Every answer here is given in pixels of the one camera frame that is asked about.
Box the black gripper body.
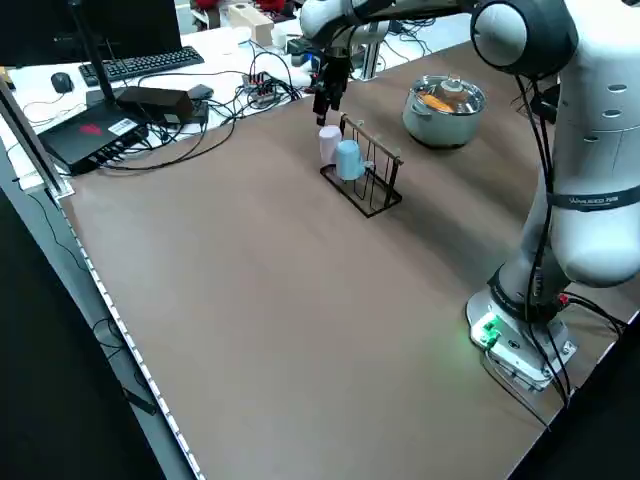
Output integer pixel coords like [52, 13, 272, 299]
[314, 55, 350, 99]

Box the pale pink cup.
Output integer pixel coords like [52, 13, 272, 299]
[318, 126, 344, 164]

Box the light blue cup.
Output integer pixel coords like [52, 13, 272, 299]
[334, 139, 365, 181]

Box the black plate drying rack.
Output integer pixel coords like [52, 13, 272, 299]
[519, 84, 559, 124]

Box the hub with red plugs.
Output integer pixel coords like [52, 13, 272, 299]
[243, 72, 282, 105]

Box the wooden box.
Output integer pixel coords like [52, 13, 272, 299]
[228, 4, 275, 45]

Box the steel pot with glass lid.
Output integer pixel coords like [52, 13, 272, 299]
[402, 74, 487, 148]

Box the black power brick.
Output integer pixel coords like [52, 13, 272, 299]
[117, 85, 195, 121]

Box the black keyboard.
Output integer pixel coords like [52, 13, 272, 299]
[78, 46, 206, 84]

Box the black computer monitor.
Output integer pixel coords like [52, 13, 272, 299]
[0, 0, 182, 67]

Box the black box with red logo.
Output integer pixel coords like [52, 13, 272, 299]
[37, 102, 150, 176]

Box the aluminium table corner profile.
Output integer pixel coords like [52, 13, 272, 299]
[0, 79, 76, 201]

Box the aluminium frame post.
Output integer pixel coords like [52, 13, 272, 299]
[360, 19, 389, 81]

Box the black wire cup holder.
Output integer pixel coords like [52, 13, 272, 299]
[319, 112, 405, 219]

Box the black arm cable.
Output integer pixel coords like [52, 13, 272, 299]
[512, 72, 559, 321]

